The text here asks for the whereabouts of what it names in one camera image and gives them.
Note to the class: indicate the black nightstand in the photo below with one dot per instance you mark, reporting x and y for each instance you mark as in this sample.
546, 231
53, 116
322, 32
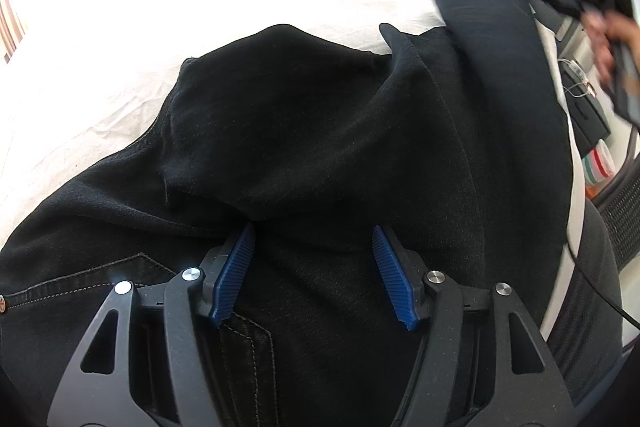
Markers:
587, 117

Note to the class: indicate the black pants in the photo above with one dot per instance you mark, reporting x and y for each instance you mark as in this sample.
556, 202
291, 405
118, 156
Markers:
310, 122

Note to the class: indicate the striped curtain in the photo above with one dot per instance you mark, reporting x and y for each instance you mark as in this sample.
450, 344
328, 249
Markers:
9, 12

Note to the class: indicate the black mesh chair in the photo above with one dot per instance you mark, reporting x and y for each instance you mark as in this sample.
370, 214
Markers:
620, 219

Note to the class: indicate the colourful striped box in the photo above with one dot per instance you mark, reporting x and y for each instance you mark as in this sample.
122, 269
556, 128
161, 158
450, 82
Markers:
599, 164

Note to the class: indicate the person's right hand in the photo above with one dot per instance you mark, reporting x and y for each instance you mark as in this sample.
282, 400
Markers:
602, 42

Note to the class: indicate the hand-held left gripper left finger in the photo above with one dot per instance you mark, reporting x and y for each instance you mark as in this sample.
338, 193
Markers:
234, 274

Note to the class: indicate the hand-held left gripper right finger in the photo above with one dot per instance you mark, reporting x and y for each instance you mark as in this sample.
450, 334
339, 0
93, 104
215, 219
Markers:
395, 279

